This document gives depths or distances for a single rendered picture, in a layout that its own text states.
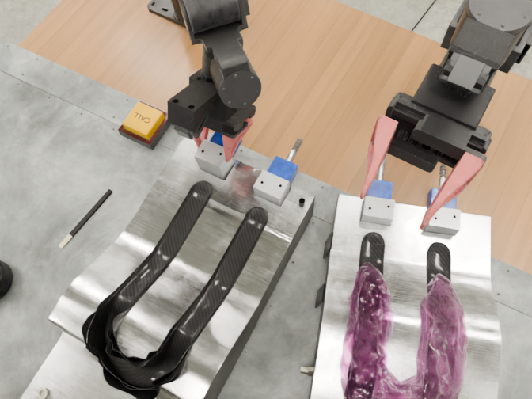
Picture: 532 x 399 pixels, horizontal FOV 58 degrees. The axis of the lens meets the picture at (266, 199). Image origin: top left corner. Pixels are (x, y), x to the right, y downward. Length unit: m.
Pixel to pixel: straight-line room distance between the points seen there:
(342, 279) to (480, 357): 0.22
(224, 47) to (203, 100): 0.08
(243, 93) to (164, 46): 0.52
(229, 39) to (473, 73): 0.33
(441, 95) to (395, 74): 0.57
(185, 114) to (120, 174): 0.35
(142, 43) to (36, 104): 0.26
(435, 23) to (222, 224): 1.71
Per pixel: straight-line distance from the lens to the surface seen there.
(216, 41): 0.66
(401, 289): 0.79
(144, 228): 0.83
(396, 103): 0.50
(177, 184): 0.84
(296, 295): 0.84
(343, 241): 0.82
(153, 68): 1.10
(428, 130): 0.48
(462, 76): 0.44
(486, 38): 0.46
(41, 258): 0.97
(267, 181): 0.79
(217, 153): 0.79
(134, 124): 0.98
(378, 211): 0.82
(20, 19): 2.59
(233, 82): 0.62
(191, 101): 0.66
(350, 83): 1.04
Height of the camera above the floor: 1.63
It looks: 67 degrees down
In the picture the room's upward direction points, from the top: 7 degrees counter-clockwise
